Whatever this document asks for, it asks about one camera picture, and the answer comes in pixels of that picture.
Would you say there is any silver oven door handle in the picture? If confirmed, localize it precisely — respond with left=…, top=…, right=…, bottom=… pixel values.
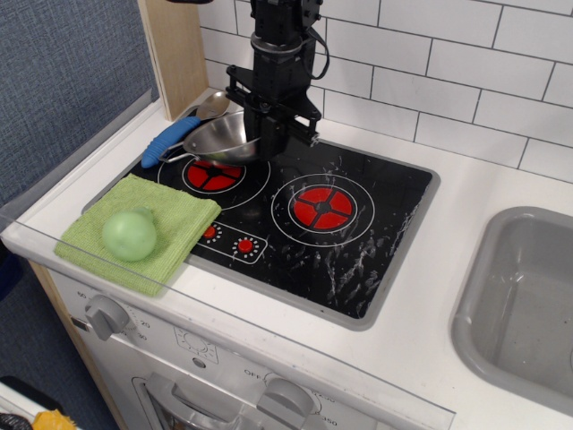
left=145, top=374, right=258, bottom=429

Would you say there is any grey oven knob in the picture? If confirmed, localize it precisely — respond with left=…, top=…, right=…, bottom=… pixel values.
left=257, top=378, right=314, bottom=426

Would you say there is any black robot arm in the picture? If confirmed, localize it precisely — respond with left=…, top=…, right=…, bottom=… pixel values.
left=226, top=1, right=324, bottom=160

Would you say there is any silver metal bowl with handles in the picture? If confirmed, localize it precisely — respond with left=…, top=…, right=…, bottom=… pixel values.
left=158, top=111, right=260, bottom=166

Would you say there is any light wooden side panel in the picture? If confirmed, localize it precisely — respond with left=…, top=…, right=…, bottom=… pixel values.
left=137, top=0, right=209, bottom=121

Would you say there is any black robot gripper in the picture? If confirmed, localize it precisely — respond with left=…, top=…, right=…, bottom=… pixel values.
left=226, top=38, right=322, bottom=160

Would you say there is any grey timer knob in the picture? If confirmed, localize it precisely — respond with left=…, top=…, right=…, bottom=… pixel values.
left=85, top=295, right=130, bottom=341

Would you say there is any blue handled metal spoon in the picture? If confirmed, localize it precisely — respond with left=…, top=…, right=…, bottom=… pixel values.
left=141, top=91, right=230, bottom=168

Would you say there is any green microfiber cloth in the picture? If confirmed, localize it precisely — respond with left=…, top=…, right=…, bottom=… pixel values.
left=55, top=174, right=221, bottom=297

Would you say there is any green plastic pear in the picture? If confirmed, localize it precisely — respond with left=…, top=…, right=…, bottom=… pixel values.
left=102, top=208, right=158, bottom=262

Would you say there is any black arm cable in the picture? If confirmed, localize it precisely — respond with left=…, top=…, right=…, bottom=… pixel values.
left=306, top=26, right=331, bottom=82

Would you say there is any yellow object at corner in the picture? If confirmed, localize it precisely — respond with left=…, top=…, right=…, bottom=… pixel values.
left=31, top=409, right=77, bottom=430

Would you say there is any black toy stovetop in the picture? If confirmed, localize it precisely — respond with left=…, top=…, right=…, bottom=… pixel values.
left=81, top=105, right=441, bottom=332

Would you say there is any grey plastic sink basin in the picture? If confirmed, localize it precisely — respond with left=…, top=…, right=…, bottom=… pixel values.
left=451, top=207, right=572, bottom=415

